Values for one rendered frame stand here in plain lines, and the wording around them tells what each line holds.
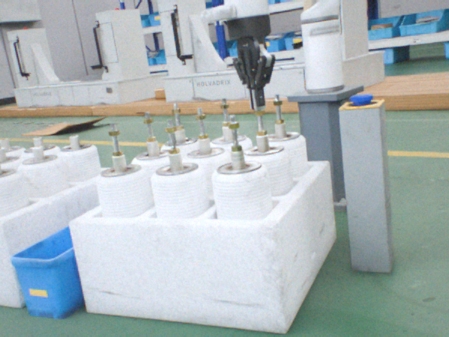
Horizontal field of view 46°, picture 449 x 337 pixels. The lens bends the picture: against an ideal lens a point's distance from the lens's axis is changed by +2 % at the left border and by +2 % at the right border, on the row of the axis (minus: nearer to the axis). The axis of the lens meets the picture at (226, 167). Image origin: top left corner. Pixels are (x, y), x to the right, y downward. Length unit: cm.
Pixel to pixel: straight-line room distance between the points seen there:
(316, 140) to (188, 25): 260
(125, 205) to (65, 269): 17
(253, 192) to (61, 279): 40
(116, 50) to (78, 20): 428
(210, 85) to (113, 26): 110
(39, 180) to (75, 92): 356
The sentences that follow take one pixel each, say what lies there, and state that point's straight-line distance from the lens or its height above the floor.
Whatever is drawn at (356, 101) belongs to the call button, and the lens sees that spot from 97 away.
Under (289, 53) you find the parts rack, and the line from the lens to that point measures 628.
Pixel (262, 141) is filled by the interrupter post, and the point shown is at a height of 27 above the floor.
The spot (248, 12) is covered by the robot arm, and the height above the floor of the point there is 50.
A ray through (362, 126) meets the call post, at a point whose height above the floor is 28.
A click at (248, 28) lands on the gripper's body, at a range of 91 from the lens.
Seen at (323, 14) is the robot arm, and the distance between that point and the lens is 133.
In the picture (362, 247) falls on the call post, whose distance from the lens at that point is 102.
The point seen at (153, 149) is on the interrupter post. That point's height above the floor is 27.
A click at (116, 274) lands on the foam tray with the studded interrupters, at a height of 8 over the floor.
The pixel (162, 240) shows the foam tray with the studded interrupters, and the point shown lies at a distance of 88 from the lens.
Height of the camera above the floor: 46
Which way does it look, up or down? 13 degrees down
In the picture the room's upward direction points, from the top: 8 degrees counter-clockwise
